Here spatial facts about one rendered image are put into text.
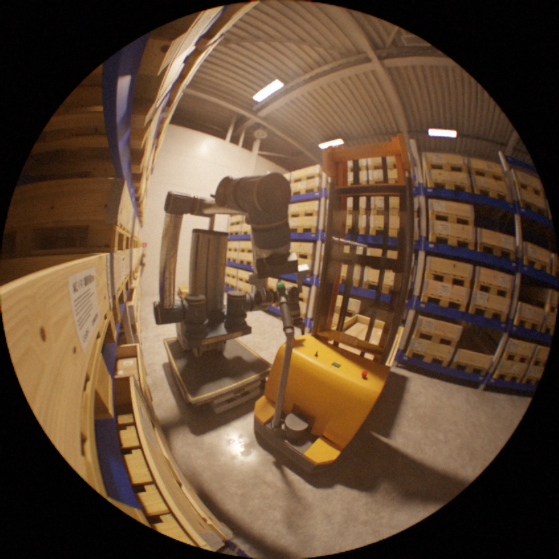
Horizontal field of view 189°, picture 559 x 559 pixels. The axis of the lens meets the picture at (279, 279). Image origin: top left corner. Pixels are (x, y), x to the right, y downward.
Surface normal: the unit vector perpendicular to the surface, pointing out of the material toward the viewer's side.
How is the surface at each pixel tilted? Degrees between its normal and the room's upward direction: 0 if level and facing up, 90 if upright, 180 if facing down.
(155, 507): 0
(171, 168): 90
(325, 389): 74
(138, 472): 0
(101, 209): 90
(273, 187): 102
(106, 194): 90
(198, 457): 0
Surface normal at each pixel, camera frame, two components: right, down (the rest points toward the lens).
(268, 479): 0.11, -0.98
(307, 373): -0.62, -0.34
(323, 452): -0.16, -0.90
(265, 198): 0.62, 0.43
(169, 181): 0.70, 0.18
